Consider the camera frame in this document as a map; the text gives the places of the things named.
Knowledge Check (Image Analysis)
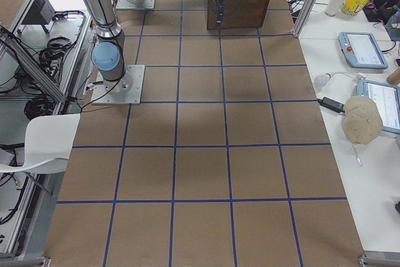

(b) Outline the dark wooden drawer box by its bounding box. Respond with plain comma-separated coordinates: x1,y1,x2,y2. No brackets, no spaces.
206,0,269,30

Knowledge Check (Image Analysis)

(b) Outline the white light bulb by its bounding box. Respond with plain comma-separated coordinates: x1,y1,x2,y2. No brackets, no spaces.
313,73,332,90

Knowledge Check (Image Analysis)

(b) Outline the black power adapter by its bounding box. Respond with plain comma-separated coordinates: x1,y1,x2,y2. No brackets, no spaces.
317,97,344,113

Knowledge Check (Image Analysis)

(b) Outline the far blue teach pendant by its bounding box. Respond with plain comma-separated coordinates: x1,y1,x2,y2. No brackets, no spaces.
338,32,389,69

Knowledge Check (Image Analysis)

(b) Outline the blue teach pendant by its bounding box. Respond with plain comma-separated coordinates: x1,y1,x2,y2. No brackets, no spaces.
356,79,399,134
338,32,389,69

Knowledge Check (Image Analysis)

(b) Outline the grey control box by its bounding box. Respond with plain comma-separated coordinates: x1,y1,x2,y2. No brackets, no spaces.
22,0,55,33

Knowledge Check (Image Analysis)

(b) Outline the beige baseball cap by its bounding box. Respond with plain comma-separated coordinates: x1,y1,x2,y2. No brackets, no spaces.
342,96,383,144

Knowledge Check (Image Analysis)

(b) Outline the cardboard tube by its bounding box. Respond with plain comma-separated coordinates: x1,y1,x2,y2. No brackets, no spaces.
386,68,400,85

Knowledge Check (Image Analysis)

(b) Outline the near blue teach pendant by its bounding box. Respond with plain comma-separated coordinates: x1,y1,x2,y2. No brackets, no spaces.
356,79,399,134

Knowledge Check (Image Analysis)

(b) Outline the white plastic chair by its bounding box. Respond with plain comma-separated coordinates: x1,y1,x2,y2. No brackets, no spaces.
1,114,81,174

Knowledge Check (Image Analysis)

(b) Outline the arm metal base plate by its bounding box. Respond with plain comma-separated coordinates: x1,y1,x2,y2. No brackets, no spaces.
116,0,155,11
91,64,145,105

